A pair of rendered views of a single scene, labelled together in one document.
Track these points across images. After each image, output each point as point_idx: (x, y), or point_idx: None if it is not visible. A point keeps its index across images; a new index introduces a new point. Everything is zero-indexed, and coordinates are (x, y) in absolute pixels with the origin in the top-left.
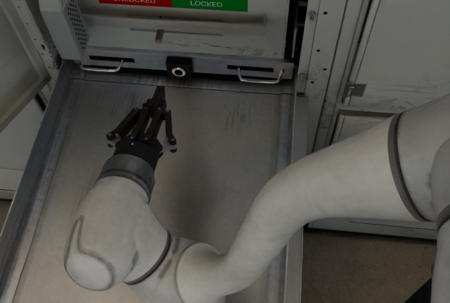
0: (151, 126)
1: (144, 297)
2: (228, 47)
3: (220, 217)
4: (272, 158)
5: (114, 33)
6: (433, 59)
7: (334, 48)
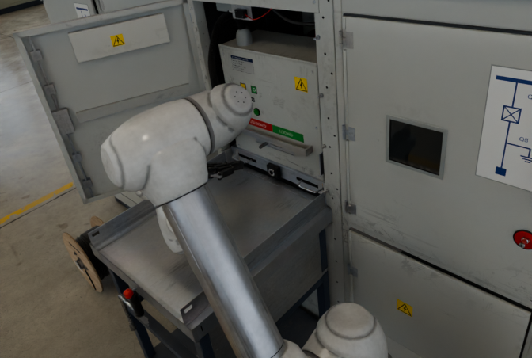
0: (218, 167)
1: (157, 218)
2: (297, 165)
3: (237, 239)
4: None
5: (249, 142)
6: (386, 194)
7: (339, 173)
